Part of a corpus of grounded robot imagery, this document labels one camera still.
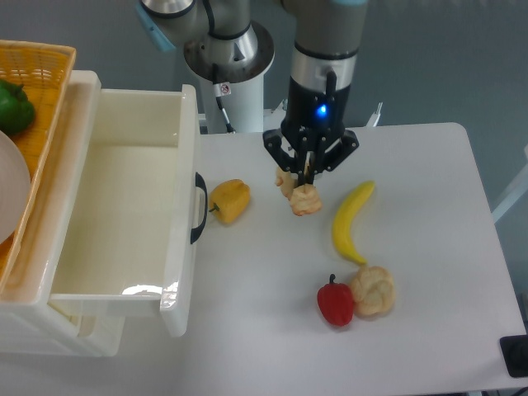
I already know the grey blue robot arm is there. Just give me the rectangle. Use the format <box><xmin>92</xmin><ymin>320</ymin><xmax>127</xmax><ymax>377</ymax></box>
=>
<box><xmin>136</xmin><ymin>1</ymin><xmax>368</xmax><ymax>185</ymax></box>

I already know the black device at edge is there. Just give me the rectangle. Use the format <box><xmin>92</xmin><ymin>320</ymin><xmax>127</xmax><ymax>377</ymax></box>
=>
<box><xmin>499</xmin><ymin>335</ymin><xmax>528</xmax><ymax>378</ymax></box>

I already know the yellow banana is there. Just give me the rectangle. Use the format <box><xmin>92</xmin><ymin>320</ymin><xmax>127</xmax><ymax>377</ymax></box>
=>
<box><xmin>332</xmin><ymin>181</ymin><xmax>375</xmax><ymax>266</ymax></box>

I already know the yellow bell pepper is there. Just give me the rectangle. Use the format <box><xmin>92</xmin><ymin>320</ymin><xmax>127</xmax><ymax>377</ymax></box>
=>
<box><xmin>209</xmin><ymin>179</ymin><xmax>251</xmax><ymax>224</ymax></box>

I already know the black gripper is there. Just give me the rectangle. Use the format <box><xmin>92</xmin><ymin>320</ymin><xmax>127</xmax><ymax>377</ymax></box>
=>
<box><xmin>262</xmin><ymin>76</ymin><xmax>359</xmax><ymax>186</ymax></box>

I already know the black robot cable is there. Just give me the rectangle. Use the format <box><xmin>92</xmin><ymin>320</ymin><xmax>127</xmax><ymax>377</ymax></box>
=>
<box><xmin>210</xmin><ymin>62</ymin><xmax>237</xmax><ymax>134</ymax></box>

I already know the white drawer cabinet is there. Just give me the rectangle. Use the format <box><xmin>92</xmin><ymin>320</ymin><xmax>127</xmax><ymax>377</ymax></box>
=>
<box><xmin>1</xmin><ymin>71</ymin><xmax>125</xmax><ymax>356</ymax></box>

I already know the green bell pepper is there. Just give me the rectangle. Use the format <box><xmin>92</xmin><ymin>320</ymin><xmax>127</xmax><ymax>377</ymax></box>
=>
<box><xmin>1</xmin><ymin>79</ymin><xmax>35</xmax><ymax>136</ymax></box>

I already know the white plate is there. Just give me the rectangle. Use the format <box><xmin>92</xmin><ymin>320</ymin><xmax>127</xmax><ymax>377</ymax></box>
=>
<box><xmin>0</xmin><ymin>132</ymin><xmax>31</xmax><ymax>243</ymax></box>

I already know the orange woven basket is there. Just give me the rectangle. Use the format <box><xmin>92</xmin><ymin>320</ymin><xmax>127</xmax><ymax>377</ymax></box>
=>
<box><xmin>1</xmin><ymin>40</ymin><xmax>77</xmax><ymax>288</ymax></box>

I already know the round bread roll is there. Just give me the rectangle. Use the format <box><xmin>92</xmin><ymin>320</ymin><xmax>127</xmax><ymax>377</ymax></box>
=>
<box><xmin>349</xmin><ymin>266</ymin><xmax>395</xmax><ymax>317</ymax></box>

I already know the upper white drawer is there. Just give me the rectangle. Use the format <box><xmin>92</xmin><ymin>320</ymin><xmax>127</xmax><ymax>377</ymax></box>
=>
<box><xmin>48</xmin><ymin>84</ymin><xmax>202</xmax><ymax>338</ymax></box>

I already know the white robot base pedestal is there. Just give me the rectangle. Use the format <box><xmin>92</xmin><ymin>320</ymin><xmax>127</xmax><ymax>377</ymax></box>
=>
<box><xmin>183</xmin><ymin>21</ymin><xmax>276</xmax><ymax>134</ymax></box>

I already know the red bell pepper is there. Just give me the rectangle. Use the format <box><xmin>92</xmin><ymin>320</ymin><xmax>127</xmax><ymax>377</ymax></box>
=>
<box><xmin>317</xmin><ymin>273</ymin><xmax>354</xmax><ymax>327</ymax></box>

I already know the black drawer handle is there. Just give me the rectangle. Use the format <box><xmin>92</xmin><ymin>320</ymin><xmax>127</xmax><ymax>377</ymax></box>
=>
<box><xmin>190</xmin><ymin>172</ymin><xmax>209</xmax><ymax>244</ymax></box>

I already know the square bread piece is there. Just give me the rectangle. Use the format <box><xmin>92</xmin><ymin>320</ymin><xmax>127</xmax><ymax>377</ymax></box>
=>
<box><xmin>275</xmin><ymin>167</ymin><xmax>323</xmax><ymax>216</ymax></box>

